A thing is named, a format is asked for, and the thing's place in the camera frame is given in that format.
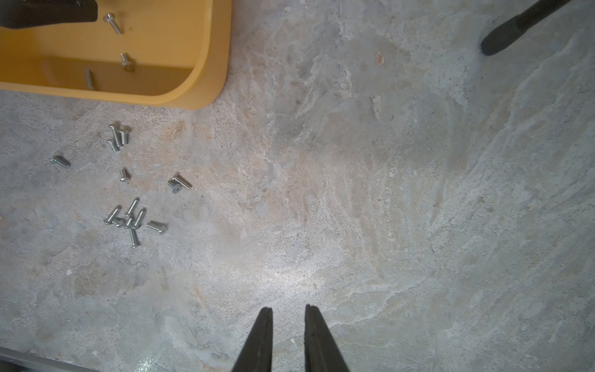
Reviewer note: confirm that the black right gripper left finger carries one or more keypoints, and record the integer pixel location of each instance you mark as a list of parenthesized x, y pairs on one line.
[(256, 354)]

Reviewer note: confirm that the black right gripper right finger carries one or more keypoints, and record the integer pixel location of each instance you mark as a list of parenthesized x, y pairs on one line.
[(321, 351)]

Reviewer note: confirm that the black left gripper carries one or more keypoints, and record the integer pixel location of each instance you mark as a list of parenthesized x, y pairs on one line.
[(22, 14)]

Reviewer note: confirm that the yellow plastic storage box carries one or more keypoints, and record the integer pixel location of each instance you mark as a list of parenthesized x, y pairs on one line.
[(180, 49)]

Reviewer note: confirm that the black music stand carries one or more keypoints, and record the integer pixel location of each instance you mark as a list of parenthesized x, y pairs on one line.
[(503, 36)]

